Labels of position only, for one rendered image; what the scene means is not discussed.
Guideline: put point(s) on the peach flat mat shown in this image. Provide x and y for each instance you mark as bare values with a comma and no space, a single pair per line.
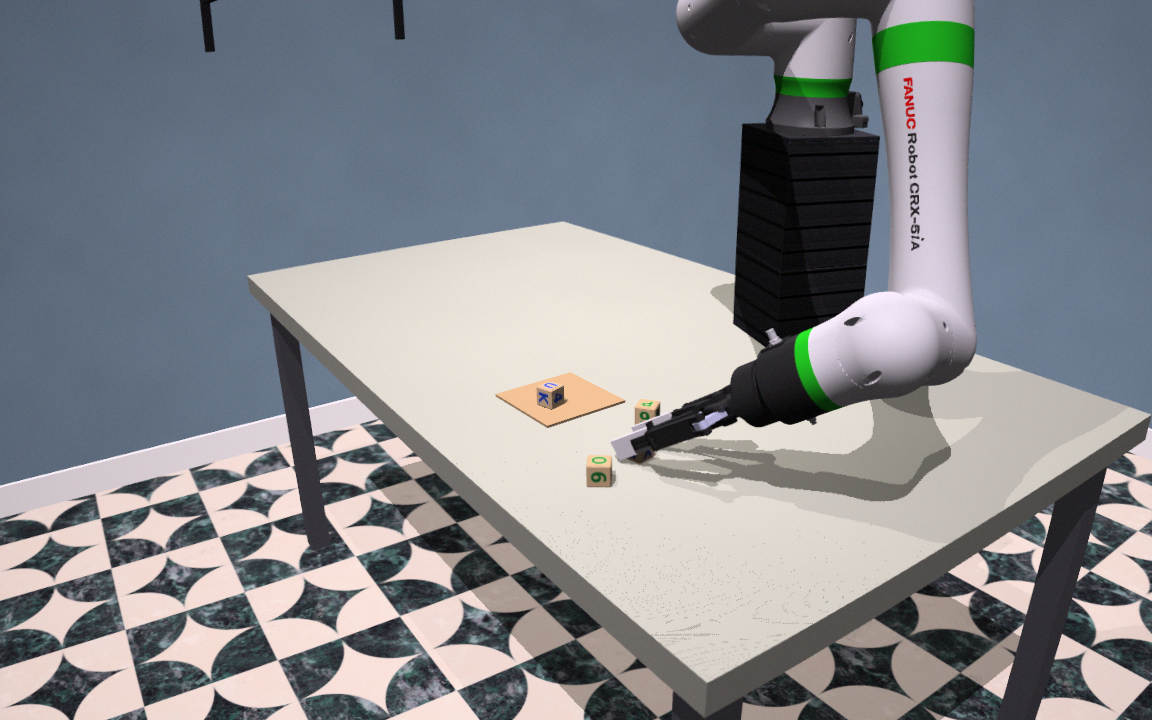
581,398

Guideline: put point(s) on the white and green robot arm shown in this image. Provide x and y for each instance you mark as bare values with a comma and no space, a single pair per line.
924,63

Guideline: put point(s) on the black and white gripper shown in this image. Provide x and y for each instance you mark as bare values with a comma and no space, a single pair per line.
741,398

